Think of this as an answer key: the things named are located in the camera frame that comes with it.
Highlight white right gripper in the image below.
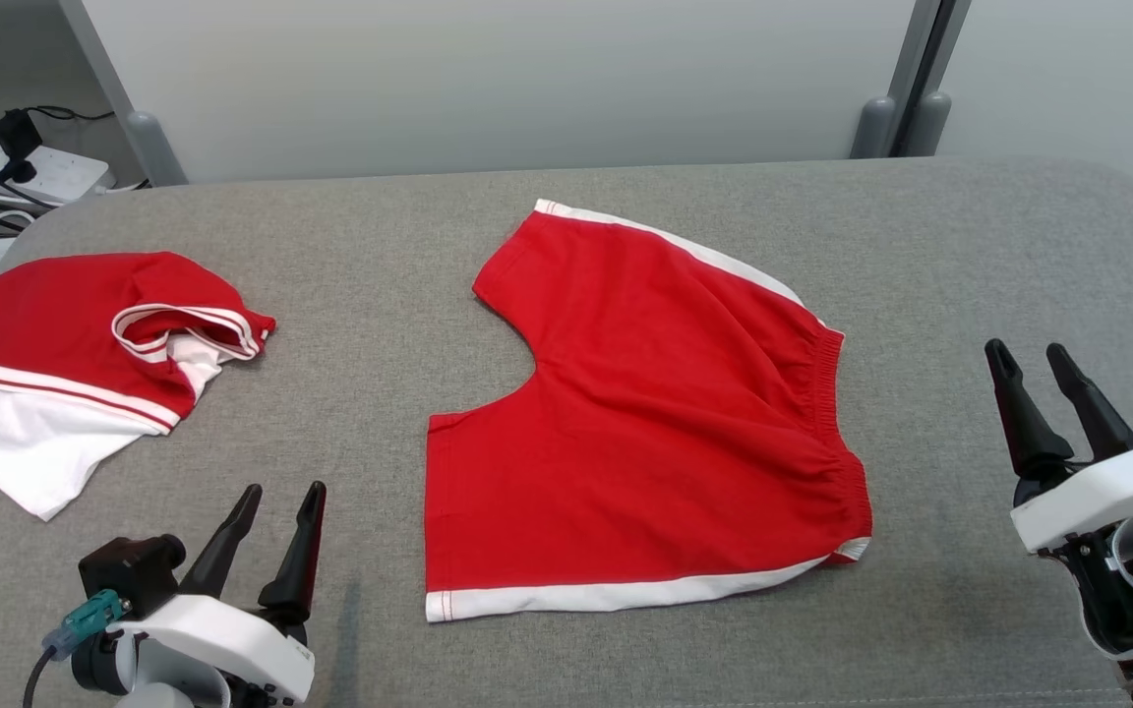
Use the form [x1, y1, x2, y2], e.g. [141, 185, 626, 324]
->
[984, 339, 1133, 557]

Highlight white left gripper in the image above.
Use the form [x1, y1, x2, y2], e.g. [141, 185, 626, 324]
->
[106, 481, 328, 708]

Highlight red white basketball jersey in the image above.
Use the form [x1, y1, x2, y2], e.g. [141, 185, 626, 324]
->
[0, 251, 278, 522]

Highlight red shorts white stripe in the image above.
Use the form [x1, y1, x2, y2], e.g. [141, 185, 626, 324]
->
[424, 199, 874, 624]

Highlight large white power strip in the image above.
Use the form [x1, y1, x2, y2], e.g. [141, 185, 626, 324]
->
[0, 146, 115, 207]

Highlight black power adapter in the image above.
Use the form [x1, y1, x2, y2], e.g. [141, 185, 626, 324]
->
[0, 108, 41, 158]

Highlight teal left camera connector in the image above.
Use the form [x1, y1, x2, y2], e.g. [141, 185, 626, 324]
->
[42, 588, 127, 662]

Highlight dark grey partition post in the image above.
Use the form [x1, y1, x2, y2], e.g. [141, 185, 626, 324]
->
[896, 0, 973, 158]

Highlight light grey partition post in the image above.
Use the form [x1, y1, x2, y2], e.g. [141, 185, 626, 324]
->
[850, 0, 943, 160]

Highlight grey slanted partition post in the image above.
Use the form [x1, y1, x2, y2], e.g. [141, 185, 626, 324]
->
[57, 0, 189, 188]

